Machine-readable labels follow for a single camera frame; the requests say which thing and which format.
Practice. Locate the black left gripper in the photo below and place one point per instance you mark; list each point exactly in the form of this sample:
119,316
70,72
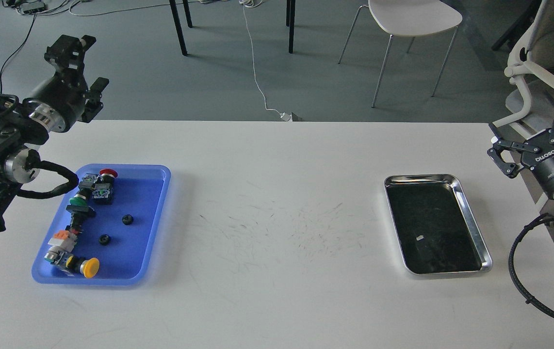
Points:
57,103

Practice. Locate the small black gear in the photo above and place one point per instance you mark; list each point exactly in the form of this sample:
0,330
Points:
104,239
127,219

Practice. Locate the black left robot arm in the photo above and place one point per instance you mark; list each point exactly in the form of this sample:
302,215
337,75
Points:
22,171

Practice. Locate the white grey office chair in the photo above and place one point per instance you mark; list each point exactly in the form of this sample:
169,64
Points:
530,68

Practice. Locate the black table leg left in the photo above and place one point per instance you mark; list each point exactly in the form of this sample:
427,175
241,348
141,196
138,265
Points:
177,22

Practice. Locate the black table leg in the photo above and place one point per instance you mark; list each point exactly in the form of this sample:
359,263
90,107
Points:
290,24
177,22

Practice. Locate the silver metal tray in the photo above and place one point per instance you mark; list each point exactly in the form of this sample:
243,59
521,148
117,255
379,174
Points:
435,227

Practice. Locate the blue plastic tray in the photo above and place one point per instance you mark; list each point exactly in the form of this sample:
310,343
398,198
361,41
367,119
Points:
139,190

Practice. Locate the white plastic chair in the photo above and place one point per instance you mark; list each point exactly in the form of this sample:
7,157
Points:
409,18

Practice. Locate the black table leg right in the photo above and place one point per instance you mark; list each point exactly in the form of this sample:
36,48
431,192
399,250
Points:
290,24

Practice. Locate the green push button switch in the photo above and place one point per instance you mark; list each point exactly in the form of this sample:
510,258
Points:
86,186

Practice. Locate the red push button switch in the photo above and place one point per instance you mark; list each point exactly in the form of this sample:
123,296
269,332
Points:
103,188

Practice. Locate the orange white switch block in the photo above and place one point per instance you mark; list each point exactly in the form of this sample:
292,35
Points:
61,245

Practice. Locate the yellow push button switch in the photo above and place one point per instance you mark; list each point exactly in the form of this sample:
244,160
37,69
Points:
75,265

